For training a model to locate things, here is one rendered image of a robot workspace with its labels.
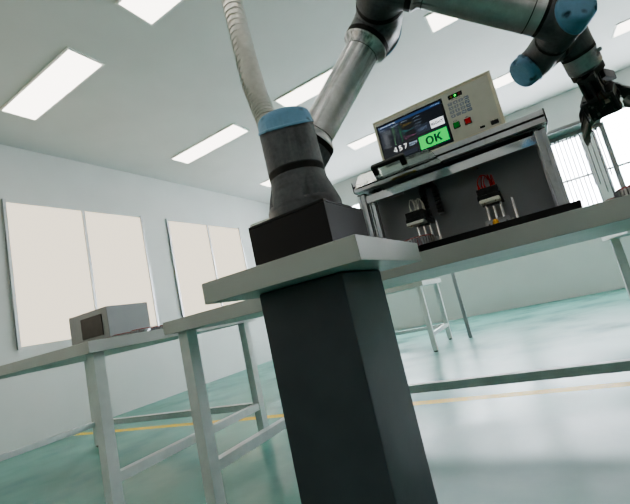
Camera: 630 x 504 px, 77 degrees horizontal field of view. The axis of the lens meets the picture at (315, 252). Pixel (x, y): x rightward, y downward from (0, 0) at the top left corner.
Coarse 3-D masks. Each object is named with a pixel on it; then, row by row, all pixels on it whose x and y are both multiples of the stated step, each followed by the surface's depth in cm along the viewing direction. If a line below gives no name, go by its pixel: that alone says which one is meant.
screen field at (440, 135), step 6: (432, 132) 144; (438, 132) 143; (444, 132) 142; (420, 138) 146; (426, 138) 145; (432, 138) 144; (438, 138) 143; (444, 138) 142; (420, 144) 146; (426, 144) 145; (432, 144) 144
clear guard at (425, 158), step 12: (408, 156) 124; (420, 156) 120; (432, 156) 129; (384, 168) 127; (396, 168) 123; (408, 168) 119; (420, 168) 139; (432, 168) 142; (360, 180) 130; (372, 180) 125; (384, 180) 144; (396, 180) 147; (408, 180) 151
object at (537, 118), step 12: (516, 120) 128; (528, 120) 127; (540, 120) 125; (492, 132) 132; (504, 132) 130; (516, 132) 128; (528, 132) 143; (456, 144) 137; (468, 144) 135; (480, 144) 133; (492, 144) 134; (504, 144) 150; (444, 156) 139; (456, 156) 138; (468, 156) 155; (360, 192) 156; (372, 192) 162
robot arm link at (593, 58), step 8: (592, 48) 93; (600, 48) 93; (584, 56) 93; (592, 56) 93; (600, 56) 94; (568, 64) 96; (576, 64) 95; (584, 64) 94; (592, 64) 94; (568, 72) 98; (576, 72) 96; (584, 72) 95
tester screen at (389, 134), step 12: (432, 108) 144; (396, 120) 151; (408, 120) 149; (420, 120) 146; (444, 120) 142; (384, 132) 153; (396, 132) 151; (408, 132) 148; (384, 144) 153; (396, 144) 151; (408, 144) 148
